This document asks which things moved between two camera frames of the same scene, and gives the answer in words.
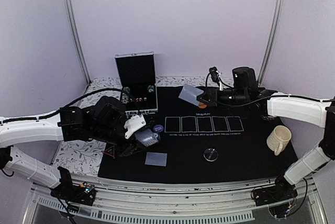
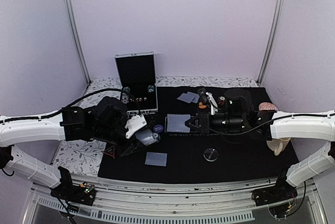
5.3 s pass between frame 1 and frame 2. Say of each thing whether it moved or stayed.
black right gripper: moved
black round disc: stayed
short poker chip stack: stayed
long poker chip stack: stayed
